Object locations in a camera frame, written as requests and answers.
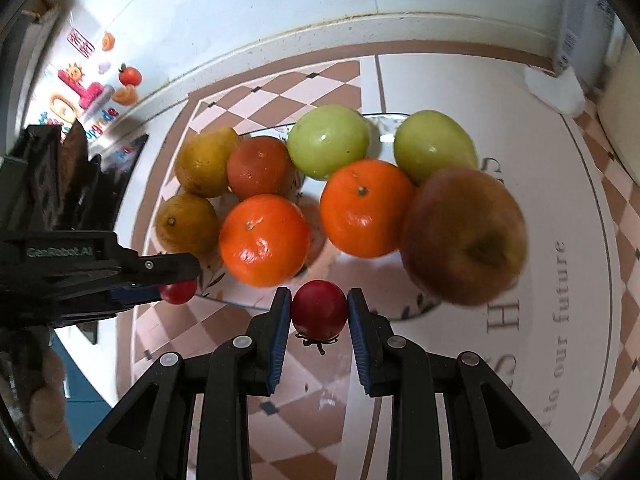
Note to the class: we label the cream utensil holder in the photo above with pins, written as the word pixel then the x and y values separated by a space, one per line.
pixel 619 109

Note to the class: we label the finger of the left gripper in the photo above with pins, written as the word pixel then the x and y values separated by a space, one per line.
pixel 132 296
pixel 160 269

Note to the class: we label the black frying pan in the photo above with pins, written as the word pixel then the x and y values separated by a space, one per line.
pixel 79 178

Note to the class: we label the black induction cooktop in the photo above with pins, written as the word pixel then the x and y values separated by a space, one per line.
pixel 116 172

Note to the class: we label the green apple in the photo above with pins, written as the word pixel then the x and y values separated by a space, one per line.
pixel 326 139
pixel 428 141

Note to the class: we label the dark red orange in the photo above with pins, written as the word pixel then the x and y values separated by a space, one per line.
pixel 260 165

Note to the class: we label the bright orange right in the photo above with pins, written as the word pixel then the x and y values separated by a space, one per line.
pixel 363 207

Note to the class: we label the bright orange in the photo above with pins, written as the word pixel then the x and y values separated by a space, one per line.
pixel 363 207
pixel 264 241

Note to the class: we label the silver gas canister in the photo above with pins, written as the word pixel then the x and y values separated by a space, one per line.
pixel 586 29

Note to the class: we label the bright orange front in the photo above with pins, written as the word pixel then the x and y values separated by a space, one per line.
pixel 264 241

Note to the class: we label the crumpled white tissue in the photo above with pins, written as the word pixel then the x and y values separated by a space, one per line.
pixel 562 93

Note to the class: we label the yellow lemon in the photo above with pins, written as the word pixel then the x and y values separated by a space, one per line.
pixel 187 223
pixel 201 163

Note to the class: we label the colourful wall sticker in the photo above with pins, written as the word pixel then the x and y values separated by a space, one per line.
pixel 83 80

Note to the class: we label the red cherry tomato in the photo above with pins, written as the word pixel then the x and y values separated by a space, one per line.
pixel 319 312
pixel 178 293

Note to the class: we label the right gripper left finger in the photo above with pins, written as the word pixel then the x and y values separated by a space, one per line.
pixel 147 434

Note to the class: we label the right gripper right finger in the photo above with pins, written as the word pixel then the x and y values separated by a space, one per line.
pixel 491 433

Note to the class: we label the brown red apple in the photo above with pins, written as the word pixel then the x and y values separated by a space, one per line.
pixel 465 238

